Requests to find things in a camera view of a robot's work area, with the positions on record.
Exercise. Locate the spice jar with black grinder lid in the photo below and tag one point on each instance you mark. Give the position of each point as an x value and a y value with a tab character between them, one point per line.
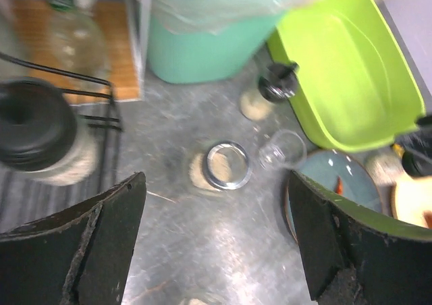
276	84

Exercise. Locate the green plastic tub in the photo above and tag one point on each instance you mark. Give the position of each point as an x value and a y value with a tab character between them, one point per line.
357	91

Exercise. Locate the yellow snack packet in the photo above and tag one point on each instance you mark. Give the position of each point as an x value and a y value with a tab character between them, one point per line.
398	150

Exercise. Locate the clear glass cup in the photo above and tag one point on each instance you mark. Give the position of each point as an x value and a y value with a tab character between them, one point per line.
284	150

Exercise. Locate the white wire shelf rack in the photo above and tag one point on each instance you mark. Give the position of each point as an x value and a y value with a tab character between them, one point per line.
24	36

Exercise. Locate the open glass jar with powder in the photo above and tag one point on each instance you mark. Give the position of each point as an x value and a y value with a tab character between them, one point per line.
217	167
202	299

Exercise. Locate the teal trash bin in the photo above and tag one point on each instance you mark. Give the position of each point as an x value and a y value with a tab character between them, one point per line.
197	57

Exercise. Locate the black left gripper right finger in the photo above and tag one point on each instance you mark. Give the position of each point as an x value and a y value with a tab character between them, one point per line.
353	255

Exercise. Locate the clear bottle on bottom shelf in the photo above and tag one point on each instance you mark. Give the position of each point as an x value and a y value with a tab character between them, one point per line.
76	40

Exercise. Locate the orange chicken wing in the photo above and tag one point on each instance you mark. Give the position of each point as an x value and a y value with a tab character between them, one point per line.
339	186

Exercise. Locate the clear plastic bin liner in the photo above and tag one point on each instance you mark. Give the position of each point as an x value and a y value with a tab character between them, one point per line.
184	16

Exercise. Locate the blue ceramic plate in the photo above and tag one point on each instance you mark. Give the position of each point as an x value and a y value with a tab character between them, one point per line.
344	175

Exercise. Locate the brown meat piece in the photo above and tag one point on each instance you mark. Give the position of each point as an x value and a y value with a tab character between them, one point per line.
428	218

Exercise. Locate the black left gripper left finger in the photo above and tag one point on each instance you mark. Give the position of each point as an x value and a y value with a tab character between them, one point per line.
80	255

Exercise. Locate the yellow plate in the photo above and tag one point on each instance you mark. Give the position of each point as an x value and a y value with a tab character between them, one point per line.
411	199

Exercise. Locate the black wire dish rack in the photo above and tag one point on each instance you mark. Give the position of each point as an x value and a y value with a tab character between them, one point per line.
109	120

